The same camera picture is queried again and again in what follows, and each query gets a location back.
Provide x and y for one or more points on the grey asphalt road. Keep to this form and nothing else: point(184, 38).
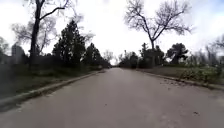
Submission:
point(123, 100)

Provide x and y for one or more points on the tall bare tree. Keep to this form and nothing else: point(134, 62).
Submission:
point(152, 43)
point(34, 36)

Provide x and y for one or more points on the row of dark evergreen trees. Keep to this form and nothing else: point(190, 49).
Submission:
point(70, 46)

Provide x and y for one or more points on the grass verge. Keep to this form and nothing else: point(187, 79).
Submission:
point(20, 81)
point(186, 74)

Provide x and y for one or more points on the concrete kerb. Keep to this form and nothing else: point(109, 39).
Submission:
point(33, 92)
point(186, 82)

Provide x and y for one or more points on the grey building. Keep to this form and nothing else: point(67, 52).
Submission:
point(17, 53)

